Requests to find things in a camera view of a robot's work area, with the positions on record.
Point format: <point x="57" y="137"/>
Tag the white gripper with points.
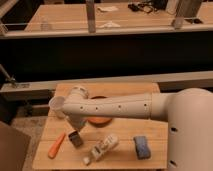
<point x="77" y="122"/>

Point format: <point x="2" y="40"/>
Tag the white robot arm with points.
<point x="189" y="114"/>

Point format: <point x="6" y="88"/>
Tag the white plastic cup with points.
<point x="56" y="104"/>

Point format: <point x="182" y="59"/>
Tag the grey metal post right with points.
<point x="187" y="11"/>

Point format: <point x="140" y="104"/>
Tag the white tube bottle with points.
<point x="101" y="148"/>

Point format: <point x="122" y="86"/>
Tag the blue sponge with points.
<point x="141" y="147"/>

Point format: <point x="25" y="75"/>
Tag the white crumpled paper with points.
<point x="110" y="24"/>

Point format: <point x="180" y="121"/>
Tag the clear water bottle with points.
<point x="45" y="25"/>

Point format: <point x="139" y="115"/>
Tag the orange bowl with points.
<point x="99" y="121"/>

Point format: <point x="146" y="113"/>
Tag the brown cardboard box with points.
<point x="13" y="148"/>

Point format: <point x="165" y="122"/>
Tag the white paper on desk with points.
<point x="107" y="9"/>

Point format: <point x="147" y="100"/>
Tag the orange carrot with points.
<point x="55" y="146"/>

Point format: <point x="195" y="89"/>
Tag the grey metal post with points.
<point x="187" y="11"/>
<point x="90" y="9"/>

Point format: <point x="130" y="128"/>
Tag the dark brown eraser block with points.
<point x="75" y="139"/>

